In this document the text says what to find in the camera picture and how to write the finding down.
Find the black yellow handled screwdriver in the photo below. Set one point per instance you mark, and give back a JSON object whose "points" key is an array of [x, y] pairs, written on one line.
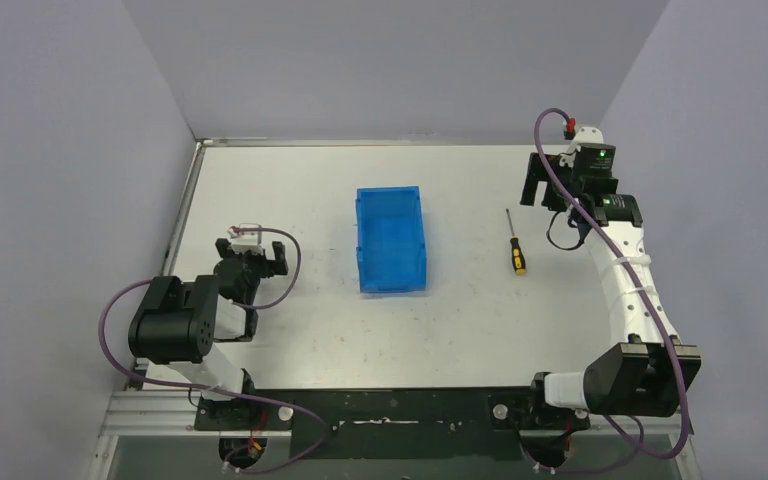
{"points": [[517, 258]]}

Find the aluminium frame rail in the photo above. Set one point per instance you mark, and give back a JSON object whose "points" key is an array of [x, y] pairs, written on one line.
{"points": [[168, 413]]}

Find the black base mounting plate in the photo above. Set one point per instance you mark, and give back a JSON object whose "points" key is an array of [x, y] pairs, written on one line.
{"points": [[500, 423]]}

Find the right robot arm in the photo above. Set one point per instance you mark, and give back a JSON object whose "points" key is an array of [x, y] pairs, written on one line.
{"points": [[635, 375]]}

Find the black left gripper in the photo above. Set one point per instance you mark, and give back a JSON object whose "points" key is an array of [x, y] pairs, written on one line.
{"points": [[251, 257]]}

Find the blue plastic bin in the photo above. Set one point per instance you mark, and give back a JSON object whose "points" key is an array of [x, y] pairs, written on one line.
{"points": [[391, 251]]}

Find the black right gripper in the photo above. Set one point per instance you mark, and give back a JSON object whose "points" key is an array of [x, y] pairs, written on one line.
{"points": [[540, 172]]}

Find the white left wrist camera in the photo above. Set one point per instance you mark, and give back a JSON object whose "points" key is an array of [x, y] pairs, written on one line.
{"points": [[245, 238]]}

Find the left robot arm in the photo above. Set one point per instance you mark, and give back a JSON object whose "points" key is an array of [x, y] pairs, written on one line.
{"points": [[179, 324]]}

